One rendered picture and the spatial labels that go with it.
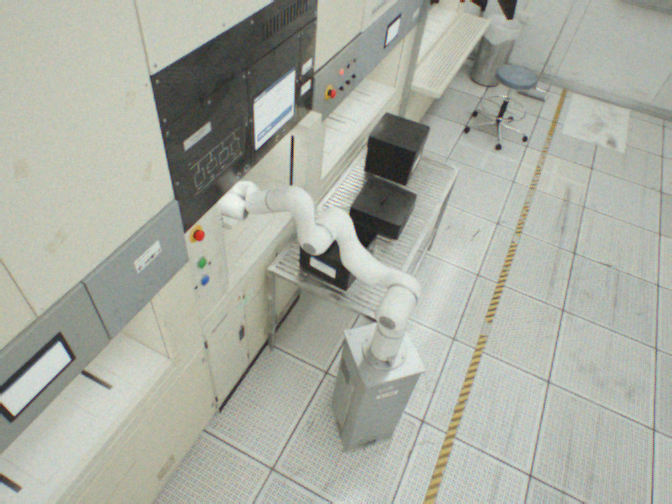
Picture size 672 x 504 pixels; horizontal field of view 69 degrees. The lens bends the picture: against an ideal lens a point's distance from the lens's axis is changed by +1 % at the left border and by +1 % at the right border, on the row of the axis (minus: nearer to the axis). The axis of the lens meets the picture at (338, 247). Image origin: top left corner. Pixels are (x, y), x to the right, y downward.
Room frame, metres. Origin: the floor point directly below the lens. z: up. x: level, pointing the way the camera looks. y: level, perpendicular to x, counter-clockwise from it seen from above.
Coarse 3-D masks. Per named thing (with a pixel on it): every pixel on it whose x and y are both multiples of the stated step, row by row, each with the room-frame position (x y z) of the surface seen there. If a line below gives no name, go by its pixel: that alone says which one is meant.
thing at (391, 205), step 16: (368, 192) 2.01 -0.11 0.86; (384, 192) 2.03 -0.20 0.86; (400, 192) 2.05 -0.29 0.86; (352, 208) 1.87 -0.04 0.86; (368, 208) 1.88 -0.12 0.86; (384, 208) 1.90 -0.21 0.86; (400, 208) 1.92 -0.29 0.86; (368, 224) 1.83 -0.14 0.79; (384, 224) 1.81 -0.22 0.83; (400, 224) 1.80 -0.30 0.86
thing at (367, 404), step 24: (360, 336) 1.16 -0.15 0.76; (408, 336) 1.20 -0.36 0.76; (360, 360) 1.05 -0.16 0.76; (408, 360) 1.08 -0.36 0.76; (336, 384) 1.16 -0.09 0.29; (360, 384) 0.98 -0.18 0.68; (384, 384) 0.97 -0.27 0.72; (408, 384) 1.03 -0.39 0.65; (336, 408) 1.11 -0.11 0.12; (360, 408) 0.94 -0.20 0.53; (384, 408) 1.00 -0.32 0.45; (360, 432) 0.96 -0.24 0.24; (384, 432) 1.02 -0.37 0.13
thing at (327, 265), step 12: (360, 228) 1.68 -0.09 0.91; (360, 240) 1.67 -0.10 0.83; (372, 240) 1.59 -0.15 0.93; (300, 252) 1.51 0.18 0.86; (324, 252) 1.59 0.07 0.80; (336, 252) 1.62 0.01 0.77; (372, 252) 1.62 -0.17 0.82; (300, 264) 1.50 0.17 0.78; (312, 264) 1.47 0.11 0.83; (324, 264) 1.45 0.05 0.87; (336, 264) 1.42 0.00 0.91; (324, 276) 1.45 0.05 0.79; (336, 276) 1.42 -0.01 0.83; (348, 276) 1.40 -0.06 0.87
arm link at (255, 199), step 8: (240, 184) 1.47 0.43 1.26; (248, 184) 1.44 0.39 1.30; (240, 192) 1.46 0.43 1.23; (248, 192) 1.38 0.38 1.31; (256, 192) 1.36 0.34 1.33; (264, 192) 1.34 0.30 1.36; (248, 200) 1.34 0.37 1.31; (256, 200) 1.32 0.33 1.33; (264, 200) 1.30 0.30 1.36; (248, 208) 1.32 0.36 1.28; (256, 208) 1.31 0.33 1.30; (264, 208) 1.29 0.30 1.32
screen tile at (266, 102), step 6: (264, 102) 1.50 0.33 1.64; (270, 102) 1.54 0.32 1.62; (258, 108) 1.47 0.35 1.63; (264, 108) 1.50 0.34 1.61; (270, 108) 1.54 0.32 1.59; (258, 114) 1.47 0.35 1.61; (270, 114) 1.54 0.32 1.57; (258, 120) 1.47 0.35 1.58; (264, 120) 1.50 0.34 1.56; (258, 126) 1.46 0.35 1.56
